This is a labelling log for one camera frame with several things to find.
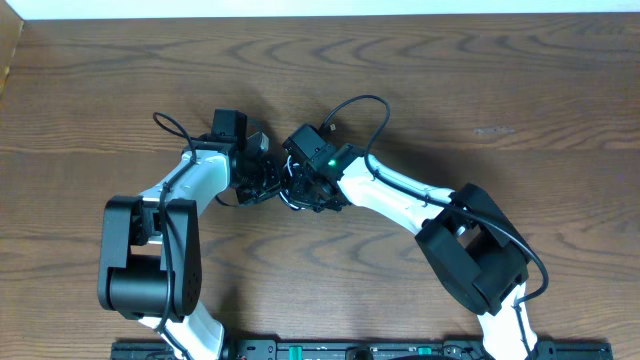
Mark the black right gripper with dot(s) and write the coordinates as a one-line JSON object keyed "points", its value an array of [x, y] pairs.
{"points": [[297, 196]]}

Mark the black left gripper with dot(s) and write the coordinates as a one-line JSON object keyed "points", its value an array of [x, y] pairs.
{"points": [[261, 189]]}

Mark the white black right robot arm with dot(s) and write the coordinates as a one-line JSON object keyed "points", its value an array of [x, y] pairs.
{"points": [[474, 250]]}

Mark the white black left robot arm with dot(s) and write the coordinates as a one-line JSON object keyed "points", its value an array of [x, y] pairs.
{"points": [[150, 262]]}

